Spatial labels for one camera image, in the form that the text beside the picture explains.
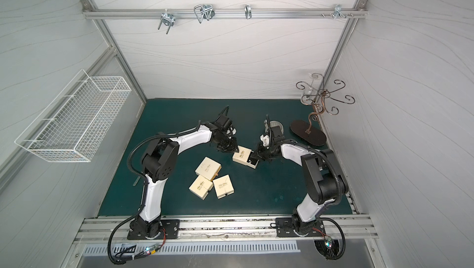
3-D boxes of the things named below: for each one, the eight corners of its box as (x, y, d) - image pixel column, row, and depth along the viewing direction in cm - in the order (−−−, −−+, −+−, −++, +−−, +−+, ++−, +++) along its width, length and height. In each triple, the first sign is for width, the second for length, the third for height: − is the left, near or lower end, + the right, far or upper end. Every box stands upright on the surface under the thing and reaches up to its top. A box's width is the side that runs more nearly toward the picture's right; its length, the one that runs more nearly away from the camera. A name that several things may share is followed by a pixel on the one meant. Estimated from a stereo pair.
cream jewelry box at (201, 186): (189, 190, 85) (187, 188, 83) (200, 176, 89) (199, 173, 87) (203, 200, 82) (202, 198, 80) (214, 185, 87) (213, 182, 84)
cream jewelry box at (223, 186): (217, 199, 83) (216, 197, 80) (212, 182, 88) (211, 180, 85) (234, 192, 85) (234, 190, 82) (229, 176, 90) (228, 173, 87)
